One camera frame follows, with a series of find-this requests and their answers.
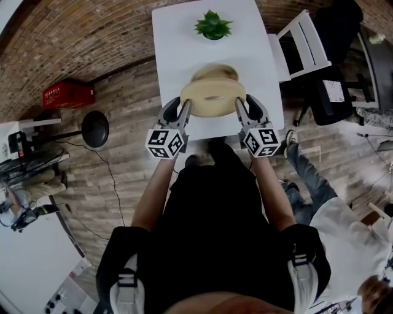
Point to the dark desk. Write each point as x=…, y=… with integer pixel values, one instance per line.
x=379, y=70

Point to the white square table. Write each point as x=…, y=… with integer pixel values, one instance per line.
x=172, y=46

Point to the beige woven basket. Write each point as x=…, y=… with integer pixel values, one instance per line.
x=215, y=72
x=196, y=95

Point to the long white table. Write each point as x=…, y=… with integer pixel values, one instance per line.
x=30, y=260

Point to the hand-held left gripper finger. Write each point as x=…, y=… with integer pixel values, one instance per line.
x=167, y=113
x=185, y=115

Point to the white printed paper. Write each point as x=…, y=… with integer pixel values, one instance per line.
x=334, y=90

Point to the group of black knobs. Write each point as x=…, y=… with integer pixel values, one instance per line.
x=56, y=299

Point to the red plastic crate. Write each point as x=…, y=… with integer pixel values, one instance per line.
x=67, y=95

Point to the black standing fan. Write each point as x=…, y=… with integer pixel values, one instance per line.
x=95, y=128

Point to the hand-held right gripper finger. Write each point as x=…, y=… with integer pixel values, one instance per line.
x=242, y=113
x=258, y=112

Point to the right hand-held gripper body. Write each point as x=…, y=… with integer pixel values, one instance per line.
x=262, y=142

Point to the person's left forearm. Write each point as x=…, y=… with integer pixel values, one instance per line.
x=153, y=196

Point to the person's black clothing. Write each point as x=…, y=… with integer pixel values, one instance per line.
x=215, y=230

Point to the person's right forearm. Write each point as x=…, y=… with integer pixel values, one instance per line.
x=271, y=190

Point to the person's face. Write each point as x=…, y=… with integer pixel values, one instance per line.
x=230, y=305

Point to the person's left black shoe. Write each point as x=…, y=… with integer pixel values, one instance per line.
x=192, y=161

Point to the small white stand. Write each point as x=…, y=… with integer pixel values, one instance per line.
x=33, y=122

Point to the green potted plant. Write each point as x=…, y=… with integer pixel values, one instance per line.
x=213, y=26

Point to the white slatted chair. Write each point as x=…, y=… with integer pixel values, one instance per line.
x=307, y=43

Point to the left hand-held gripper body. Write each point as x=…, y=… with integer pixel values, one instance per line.
x=159, y=142

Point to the black office chair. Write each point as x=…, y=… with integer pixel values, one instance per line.
x=334, y=46

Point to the black device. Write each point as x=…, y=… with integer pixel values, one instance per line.
x=17, y=144

